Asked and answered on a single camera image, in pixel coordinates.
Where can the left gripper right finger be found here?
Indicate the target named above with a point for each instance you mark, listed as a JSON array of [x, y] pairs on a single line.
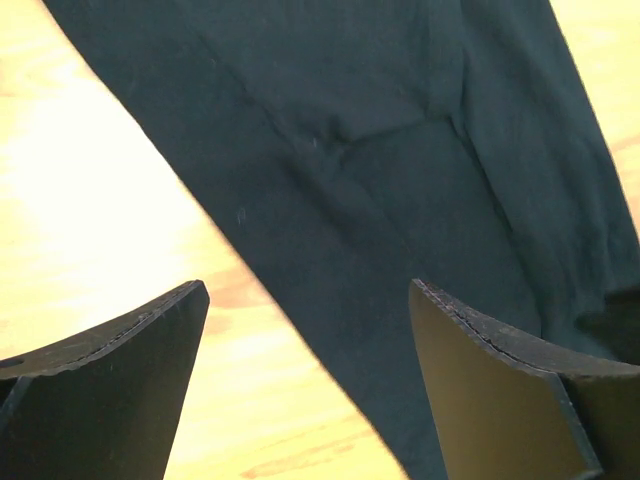
[[508, 405]]

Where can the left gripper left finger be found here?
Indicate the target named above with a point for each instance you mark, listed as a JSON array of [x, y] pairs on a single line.
[[104, 403]]

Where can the black t shirt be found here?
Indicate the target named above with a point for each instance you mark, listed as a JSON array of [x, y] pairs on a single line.
[[345, 148]]

